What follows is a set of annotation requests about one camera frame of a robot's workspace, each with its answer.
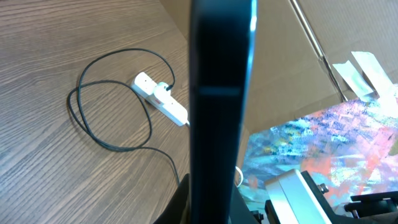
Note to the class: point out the white charger adapter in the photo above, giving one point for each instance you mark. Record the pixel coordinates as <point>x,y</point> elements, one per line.
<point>161,91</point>

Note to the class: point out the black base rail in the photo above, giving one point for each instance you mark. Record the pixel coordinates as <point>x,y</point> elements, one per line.
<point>295,198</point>

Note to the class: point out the colourful painted floor mat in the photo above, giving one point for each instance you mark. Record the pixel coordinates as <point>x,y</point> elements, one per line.
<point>351,147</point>

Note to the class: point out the white power strip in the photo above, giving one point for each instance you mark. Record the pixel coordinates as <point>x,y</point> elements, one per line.
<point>144,86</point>

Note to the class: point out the black smartphone blue screen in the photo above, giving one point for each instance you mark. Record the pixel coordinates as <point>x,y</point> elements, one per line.
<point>221,51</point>

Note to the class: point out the cardboard box wall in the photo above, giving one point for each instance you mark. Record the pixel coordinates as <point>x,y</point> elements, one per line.
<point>296,44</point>

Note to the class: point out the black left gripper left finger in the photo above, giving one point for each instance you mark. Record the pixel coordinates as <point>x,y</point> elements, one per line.
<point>177,210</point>

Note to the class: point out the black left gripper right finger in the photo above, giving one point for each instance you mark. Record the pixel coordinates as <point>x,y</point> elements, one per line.
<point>240,213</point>

